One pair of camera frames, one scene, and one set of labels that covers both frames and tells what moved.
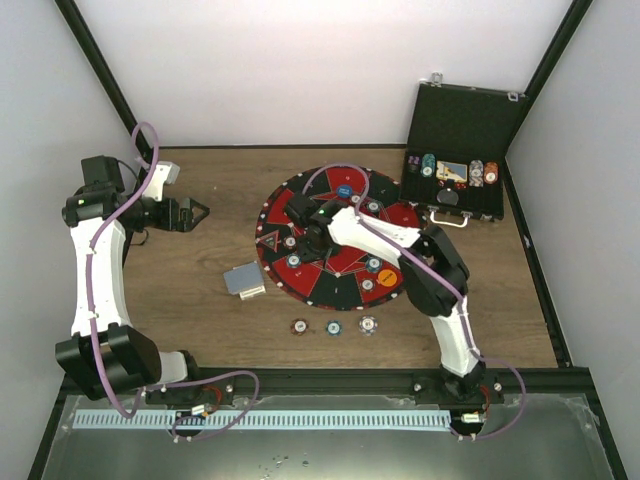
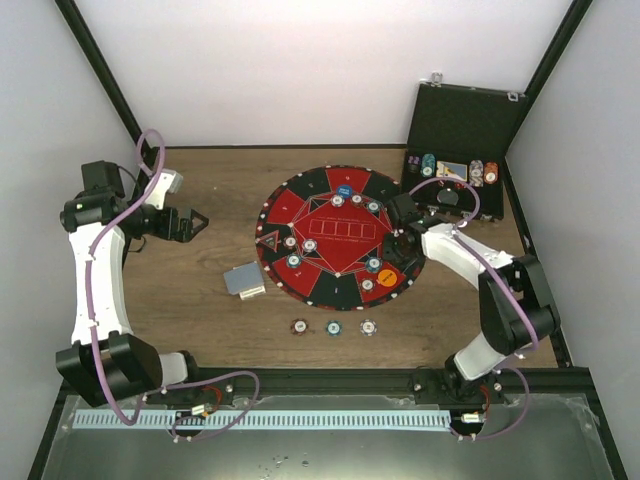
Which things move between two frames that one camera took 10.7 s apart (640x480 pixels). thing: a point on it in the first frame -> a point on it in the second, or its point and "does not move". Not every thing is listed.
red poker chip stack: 299,326 does not move
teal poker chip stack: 334,327 does not move
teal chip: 293,260 does not move
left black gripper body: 166,221 -> 166,230
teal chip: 373,264 does not move
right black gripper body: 315,252 -> 397,252
